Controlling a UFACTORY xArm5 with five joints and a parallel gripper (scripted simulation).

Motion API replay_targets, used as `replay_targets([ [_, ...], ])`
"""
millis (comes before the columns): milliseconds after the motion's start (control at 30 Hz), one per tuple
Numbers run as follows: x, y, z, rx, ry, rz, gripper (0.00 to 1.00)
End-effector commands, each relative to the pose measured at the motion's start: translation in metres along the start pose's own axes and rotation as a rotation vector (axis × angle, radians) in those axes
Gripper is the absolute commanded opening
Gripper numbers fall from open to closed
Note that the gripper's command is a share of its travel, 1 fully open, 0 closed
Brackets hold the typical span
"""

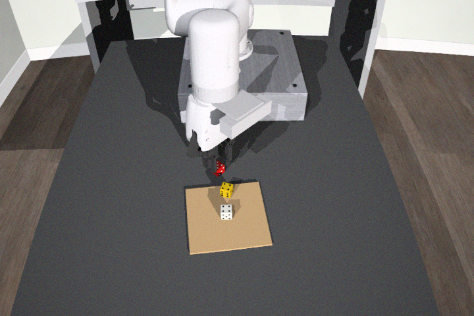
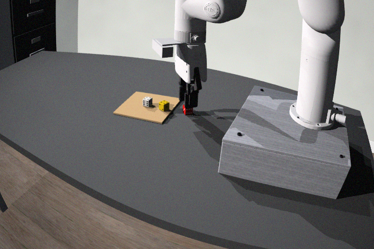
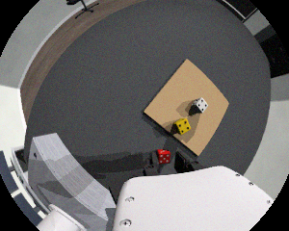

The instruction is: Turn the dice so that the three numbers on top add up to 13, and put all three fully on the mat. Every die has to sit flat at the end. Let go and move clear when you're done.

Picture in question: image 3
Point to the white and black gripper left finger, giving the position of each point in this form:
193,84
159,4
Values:
150,169

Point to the red die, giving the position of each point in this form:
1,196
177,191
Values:
163,156

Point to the white die with black pips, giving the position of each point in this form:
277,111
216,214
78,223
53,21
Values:
199,105

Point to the tan square mat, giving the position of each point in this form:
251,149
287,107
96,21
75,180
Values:
174,101

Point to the yellow die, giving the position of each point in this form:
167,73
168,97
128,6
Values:
181,126

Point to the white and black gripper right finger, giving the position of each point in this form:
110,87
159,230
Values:
183,164

